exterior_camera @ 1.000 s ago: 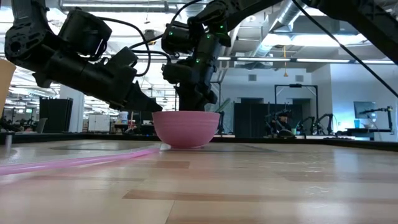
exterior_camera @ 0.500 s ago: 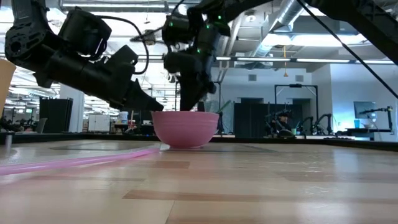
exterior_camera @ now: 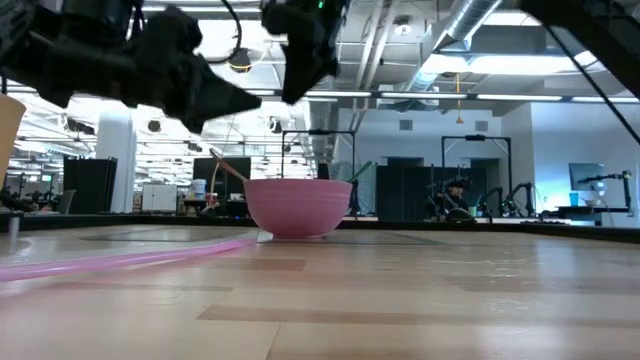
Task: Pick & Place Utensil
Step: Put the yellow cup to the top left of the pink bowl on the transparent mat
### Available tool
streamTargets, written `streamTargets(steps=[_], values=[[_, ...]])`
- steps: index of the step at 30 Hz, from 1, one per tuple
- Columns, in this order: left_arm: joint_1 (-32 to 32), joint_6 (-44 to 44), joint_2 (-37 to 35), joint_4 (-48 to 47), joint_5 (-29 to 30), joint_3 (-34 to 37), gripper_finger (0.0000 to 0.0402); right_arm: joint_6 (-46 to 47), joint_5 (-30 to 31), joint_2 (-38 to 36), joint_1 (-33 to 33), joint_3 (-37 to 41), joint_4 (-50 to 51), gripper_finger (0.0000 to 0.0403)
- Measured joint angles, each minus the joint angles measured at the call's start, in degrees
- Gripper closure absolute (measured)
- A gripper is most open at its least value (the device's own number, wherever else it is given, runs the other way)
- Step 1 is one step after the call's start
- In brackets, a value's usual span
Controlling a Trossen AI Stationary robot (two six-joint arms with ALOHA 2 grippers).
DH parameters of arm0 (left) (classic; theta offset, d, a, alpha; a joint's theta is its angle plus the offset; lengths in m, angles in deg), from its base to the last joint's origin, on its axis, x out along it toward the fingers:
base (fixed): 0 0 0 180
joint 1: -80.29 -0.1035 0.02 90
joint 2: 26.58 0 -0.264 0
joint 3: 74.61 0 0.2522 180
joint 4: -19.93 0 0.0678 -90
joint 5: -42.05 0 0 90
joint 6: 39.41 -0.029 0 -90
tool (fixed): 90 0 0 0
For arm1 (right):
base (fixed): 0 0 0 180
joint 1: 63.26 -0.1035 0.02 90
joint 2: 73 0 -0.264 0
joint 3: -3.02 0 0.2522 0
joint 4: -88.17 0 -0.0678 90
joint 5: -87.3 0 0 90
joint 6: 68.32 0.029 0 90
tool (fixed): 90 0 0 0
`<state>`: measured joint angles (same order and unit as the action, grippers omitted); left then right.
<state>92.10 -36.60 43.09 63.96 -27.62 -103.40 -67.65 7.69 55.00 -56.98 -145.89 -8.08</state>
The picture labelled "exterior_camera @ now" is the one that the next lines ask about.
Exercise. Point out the black background robot arm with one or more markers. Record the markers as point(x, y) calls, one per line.
point(626, 192)

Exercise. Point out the grey chair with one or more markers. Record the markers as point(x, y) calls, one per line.
point(66, 200)

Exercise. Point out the silver ceiling duct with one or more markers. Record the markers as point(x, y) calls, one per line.
point(465, 20)

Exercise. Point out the long ceiling light bar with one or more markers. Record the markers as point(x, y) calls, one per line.
point(520, 97)
point(425, 95)
point(605, 99)
point(260, 92)

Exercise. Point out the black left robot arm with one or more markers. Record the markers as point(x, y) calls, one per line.
point(60, 60)

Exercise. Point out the black partition wall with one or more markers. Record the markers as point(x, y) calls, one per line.
point(405, 195)

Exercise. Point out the blue cup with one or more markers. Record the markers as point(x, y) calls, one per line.
point(574, 200)

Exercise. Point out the grey metal post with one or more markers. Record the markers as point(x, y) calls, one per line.
point(14, 224)

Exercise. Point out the white cabinet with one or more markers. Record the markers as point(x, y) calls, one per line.
point(159, 197)

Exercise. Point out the translucent black-edged baking mat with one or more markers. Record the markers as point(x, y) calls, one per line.
point(165, 234)

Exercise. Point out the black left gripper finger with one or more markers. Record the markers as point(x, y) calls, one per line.
point(220, 92)
point(205, 112)

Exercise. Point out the pink plastic bowl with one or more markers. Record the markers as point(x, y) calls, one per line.
point(300, 210)

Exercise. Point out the black cabinet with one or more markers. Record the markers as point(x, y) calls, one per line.
point(90, 185)

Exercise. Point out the grey wall vent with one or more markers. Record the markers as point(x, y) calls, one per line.
point(481, 125)
point(406, 125)

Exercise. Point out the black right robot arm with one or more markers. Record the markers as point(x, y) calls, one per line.
point(600, 30)

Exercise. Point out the person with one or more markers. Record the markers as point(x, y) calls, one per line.
point(456, 200)

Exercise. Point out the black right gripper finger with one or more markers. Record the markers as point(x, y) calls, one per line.
point(322, 57)
point(294, 65)

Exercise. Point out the black screen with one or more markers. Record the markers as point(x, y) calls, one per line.
point(230, 192)

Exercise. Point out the wall monitor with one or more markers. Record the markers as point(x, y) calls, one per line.
point(585, 175)

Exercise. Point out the dark desk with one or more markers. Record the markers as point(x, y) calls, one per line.
point(590, 210)

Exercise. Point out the pink translucent straw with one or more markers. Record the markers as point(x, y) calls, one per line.
point(125, 260)

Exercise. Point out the black ceiling fixture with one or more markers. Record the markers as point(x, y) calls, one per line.
point(240, 60)

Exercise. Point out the white bucket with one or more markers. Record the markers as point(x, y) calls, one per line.
point(198, 190)

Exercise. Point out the white building pillar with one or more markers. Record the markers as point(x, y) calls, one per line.
point(117, 165)

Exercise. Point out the black background robot arms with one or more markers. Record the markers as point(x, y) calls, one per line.
point(529, 187)

